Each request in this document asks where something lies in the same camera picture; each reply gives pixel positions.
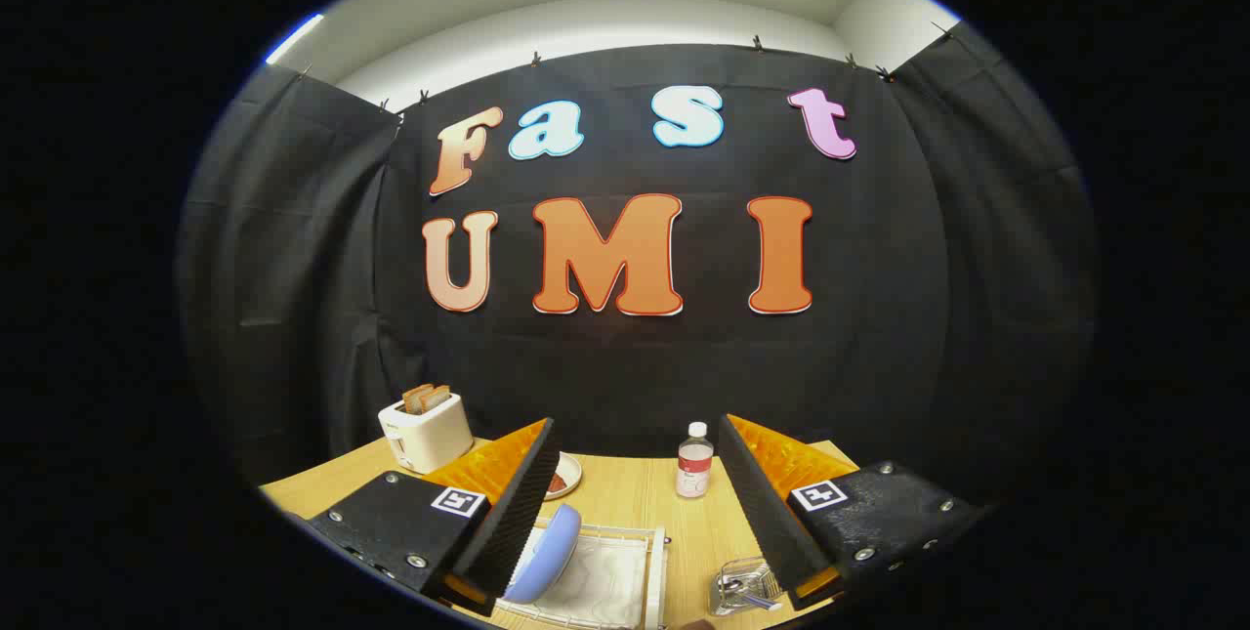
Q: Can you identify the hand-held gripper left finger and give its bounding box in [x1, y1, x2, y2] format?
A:
[306, 417, 563, 617]

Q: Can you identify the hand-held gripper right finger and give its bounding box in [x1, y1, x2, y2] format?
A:
[718, 413, 987, 611]

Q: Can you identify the blue plate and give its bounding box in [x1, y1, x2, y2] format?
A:
[503, 503, 584, 605]

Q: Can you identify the metal wire basket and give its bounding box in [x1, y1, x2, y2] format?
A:
[710, 557, 787, 616]

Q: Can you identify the white wire dish rack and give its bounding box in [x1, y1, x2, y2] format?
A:
[493, 518, 670, 630]

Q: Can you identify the small beige plate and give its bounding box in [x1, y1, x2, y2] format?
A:
[545, 452, 584, 501]

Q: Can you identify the clear bottle with red label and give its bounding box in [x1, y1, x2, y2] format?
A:
[676, 422, 715, 500]

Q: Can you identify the white drainer tray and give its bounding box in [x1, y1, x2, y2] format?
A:
[527, 527, 652, 627]

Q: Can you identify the white toaster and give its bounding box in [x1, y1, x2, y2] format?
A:
[378, 394, 476, 475]

